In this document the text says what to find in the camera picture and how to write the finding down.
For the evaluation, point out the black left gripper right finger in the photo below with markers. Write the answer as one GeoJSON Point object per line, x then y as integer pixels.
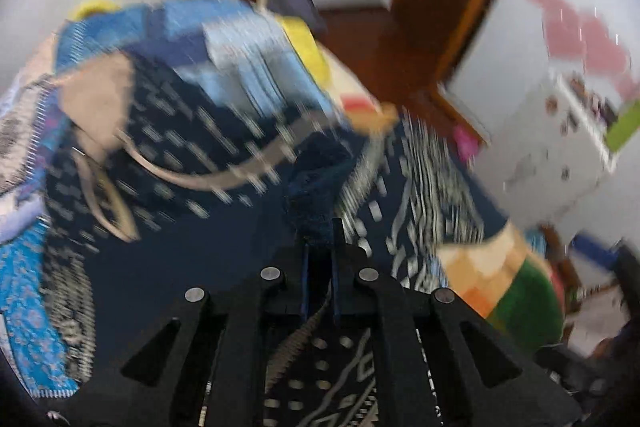
{"type": "Point", "coordinates": [439, 359]}

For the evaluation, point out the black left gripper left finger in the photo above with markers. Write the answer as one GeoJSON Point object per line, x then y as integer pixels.
{"type": "Point", "coordinates": [202, 362]}

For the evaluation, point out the navy patterned hooded garment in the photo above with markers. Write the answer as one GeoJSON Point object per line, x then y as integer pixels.
{"type": "Point", "coordinates": [313, 372]}

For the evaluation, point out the orange beige plush blanket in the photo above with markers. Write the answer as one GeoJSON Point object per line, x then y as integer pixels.
{"type": "Point", "coordinates": [414, 208]}

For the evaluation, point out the pink plastic object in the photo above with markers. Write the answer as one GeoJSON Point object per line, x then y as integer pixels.
{"type": "Point", "coordinates": [466, 143]}

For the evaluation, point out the blue patchwork bedspread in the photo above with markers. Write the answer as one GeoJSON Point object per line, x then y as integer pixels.
{"type": "Point", "coordinates": [123, 182]}

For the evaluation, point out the brown wooden door frame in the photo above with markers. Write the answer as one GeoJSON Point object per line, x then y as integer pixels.
{"type": "Point", "coordinates": [402, 52]}

